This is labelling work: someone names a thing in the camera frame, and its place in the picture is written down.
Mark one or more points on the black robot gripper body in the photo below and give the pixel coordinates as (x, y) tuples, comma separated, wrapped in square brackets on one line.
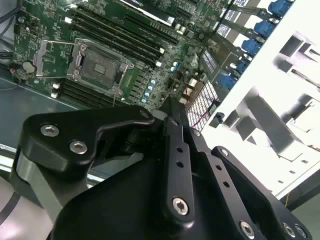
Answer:
[(120, 207)]

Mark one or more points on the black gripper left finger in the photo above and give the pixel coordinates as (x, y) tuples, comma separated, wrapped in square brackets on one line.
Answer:
[(75, 125)]

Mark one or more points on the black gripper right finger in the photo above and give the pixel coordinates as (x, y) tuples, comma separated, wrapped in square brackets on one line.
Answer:
[(250, 190)]

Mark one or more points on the thin metal locking lever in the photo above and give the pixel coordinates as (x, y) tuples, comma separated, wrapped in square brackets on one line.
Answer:
[(114, 98)]

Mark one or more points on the metal socket cover frame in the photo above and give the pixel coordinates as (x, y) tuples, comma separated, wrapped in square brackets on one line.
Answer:
[(39, 58)]

